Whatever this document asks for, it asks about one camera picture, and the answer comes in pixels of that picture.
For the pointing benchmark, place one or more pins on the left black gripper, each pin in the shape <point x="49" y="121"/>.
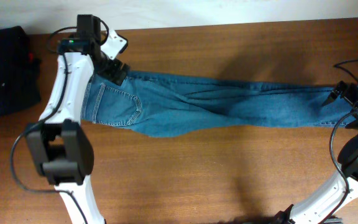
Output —
<point x="111" y="74"/>

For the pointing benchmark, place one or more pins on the blue denim jeans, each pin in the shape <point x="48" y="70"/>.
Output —
<point x="164" y="106"/>

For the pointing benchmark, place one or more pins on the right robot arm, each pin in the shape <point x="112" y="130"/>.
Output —
<point x="342" y="187"/>

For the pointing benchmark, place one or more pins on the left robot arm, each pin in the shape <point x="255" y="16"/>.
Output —
<point x="60" y="150"/>

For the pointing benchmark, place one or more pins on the black folded garment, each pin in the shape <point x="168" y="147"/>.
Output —
<point x="19" y="71"/>

